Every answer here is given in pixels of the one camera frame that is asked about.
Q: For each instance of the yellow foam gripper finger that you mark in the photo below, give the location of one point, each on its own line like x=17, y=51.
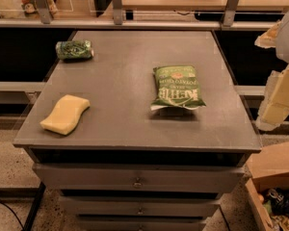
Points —
x=268, y=39
x=274, y=108

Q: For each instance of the yellow sponge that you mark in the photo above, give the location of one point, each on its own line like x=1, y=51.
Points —
x=65, y=115

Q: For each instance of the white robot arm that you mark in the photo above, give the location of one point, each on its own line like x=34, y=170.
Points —
x=282, y=39

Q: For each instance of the middle drawer round knob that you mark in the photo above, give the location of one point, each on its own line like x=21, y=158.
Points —
x=140, y=211

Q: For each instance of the green jalapeno chip bag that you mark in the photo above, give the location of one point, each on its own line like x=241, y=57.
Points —
x=177, y=87

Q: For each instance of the grey drawer cabinet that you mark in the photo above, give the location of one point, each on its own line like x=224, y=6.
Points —
x=186, y=162

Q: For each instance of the cardboard box with items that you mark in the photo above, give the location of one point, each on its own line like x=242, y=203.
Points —
x=269, y=169

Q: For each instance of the drawer round knob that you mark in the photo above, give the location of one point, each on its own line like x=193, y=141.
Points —
x=140, y=211
x=137, y=183

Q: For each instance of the top drawer round knob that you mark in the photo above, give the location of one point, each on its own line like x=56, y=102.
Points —
x=137, y=183

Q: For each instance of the green soda can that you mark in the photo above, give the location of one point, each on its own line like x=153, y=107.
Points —
x=74, y=49

